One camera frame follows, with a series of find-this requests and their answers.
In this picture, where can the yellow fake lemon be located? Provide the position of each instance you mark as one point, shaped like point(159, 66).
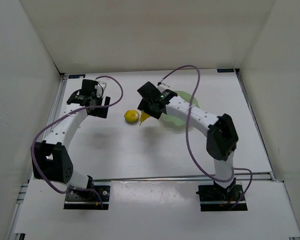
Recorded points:
point(131, 116)

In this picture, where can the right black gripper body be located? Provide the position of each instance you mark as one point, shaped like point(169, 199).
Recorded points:
point(150, 111)

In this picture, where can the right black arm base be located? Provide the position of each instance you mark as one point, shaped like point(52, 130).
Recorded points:
point(212, 199)

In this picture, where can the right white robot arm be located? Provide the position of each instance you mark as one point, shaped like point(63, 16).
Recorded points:
point(220, 132)

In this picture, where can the blue tape corner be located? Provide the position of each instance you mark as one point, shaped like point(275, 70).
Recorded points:
point(225, 70)
point(76, 76)

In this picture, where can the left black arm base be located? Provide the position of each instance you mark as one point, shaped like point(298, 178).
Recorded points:
point(87, 200)

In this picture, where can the aluminium rail front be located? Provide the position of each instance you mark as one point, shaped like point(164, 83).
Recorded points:
point(263, 176)

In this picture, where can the green glass fruit bowl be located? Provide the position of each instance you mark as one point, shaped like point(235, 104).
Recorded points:
point(178, 111)

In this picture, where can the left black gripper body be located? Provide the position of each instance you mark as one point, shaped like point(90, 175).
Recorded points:
point(100, 110)

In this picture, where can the blue tape right corner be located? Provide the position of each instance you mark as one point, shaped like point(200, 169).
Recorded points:
point(225, 70)

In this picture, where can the blue tape left corner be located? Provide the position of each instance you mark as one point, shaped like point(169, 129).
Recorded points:
point(76, 76)

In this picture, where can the yellow fake pear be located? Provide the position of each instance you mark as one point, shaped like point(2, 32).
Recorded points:
point(144, 116)

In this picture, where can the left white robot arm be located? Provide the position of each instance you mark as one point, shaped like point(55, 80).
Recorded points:
point(51, 153)

